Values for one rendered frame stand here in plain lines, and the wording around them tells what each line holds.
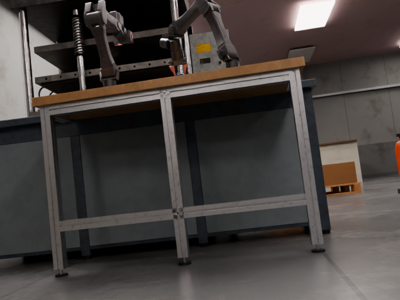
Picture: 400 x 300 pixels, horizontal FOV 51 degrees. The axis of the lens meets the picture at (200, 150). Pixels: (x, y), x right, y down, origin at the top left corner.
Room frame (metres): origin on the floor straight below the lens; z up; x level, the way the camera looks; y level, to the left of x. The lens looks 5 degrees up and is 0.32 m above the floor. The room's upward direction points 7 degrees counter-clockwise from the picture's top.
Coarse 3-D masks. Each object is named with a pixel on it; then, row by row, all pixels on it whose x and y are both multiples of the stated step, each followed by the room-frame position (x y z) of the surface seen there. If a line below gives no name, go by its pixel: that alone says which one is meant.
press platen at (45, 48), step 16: (144, 32) 3.14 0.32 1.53; (160, 32) 3.13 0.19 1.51; (48, 48) 3.19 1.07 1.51; (64, 48) 3.18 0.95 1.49; (96, 48) 3.26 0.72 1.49; (112, 48) 3.31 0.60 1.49; (128, 48) 3.35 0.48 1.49; (144, 48) 3.39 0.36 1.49; (160, 48) 3.44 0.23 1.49; (64, 64) 3.56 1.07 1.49; (96, 64) 3.67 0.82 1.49
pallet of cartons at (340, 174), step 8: (328, 168) 5.35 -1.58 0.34; (336, 168) 5.36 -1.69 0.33; (344, 168) 5.38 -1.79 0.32; (352, 168) 5.39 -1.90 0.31; (328, 176) 5.35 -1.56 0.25; (336, 176) 5.36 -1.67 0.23; (344, 176) 5.38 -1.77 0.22; (352, 176) 5.39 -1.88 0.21; (328, 184) 5.35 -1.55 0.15; (336, 184) 5.36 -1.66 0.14; (344, 184) 5.37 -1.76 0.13; (352, 184) 5.38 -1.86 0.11; (360, 184) 5.39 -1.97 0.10; (328, 192) 5.99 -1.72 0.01; (336, 192) 5.68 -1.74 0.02; (344, 192) 5.41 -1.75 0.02; (352, 192) 5.38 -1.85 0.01
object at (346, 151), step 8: (320, 144) 8.95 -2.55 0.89; (328, 144) 8.93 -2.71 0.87; (336, 144) 8.97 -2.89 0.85; (344, 144) 8.95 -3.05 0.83; (352, 144) 8.93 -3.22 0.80; (320, 152) 9.02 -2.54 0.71; (328, 152) 9.00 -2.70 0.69; (336, 152) 8.97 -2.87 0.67; (344, 152) 8.95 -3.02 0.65; (352, 152) 8.93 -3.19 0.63; (328, 160) 9.00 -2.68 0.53; (336, 160) 8.98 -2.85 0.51; (344, 160) 8.96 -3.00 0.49; (352, 160) 8.94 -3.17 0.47; (360, 168) 8.92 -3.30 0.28; (360, 176) 8.92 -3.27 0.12
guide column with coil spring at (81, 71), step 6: (78, 12) 3.11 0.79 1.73; (78, 18) 3.10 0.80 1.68; (78, 24) 3.10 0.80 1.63; (78, 30) 3.10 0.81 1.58; (78, 36) 3.10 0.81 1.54; (78, 60) 3.10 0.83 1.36; (84, 60) 3.12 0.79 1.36; (78, 66) 3.10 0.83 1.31; (84, 66) 3.11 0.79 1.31; (78, 72) 3.11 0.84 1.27; (84, 72) 3.11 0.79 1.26; (84, 78) 3.10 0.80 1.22; (84, 84) 3.10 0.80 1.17
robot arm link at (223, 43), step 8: (216, 8) 1.99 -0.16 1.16; (208, 16) 1.98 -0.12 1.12; (216, 16) 1.97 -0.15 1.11; (216, 24) 1.96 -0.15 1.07; (216, 32) 1.96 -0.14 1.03; (224, 32) 1.96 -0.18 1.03; (216, 40) 1.97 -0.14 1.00; (224, 40) 1.93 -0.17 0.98; (224, 48) 1.92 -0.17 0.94; (232, 48) 1.94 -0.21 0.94; (232, 56) 1.93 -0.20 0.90
